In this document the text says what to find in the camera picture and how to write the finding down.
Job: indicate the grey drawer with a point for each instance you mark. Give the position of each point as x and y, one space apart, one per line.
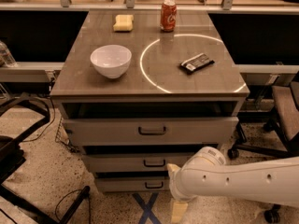
143 162
131 184
162 131

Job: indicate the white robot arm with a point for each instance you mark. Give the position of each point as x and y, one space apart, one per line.
206 173

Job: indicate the grey bottom drawer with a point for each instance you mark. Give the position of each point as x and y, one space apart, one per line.
131 184

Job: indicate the grey top drawer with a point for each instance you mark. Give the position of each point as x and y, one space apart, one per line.
162 131

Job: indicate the grey drawer cabinet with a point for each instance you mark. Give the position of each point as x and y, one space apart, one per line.
154 86

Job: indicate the blue tape cross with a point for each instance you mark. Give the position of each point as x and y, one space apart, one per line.
147 208

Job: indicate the black snack packet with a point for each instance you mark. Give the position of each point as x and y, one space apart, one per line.
196 63

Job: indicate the white bowl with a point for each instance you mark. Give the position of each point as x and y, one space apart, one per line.
111 61

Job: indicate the office chair right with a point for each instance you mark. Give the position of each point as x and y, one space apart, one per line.
283 119

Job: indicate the yellow sponge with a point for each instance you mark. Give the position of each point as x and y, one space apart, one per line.
123 23

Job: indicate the orange soda can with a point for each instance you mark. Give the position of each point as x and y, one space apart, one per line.
168 15

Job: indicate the clear plastic bottle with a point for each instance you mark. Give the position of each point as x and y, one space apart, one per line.
6 58

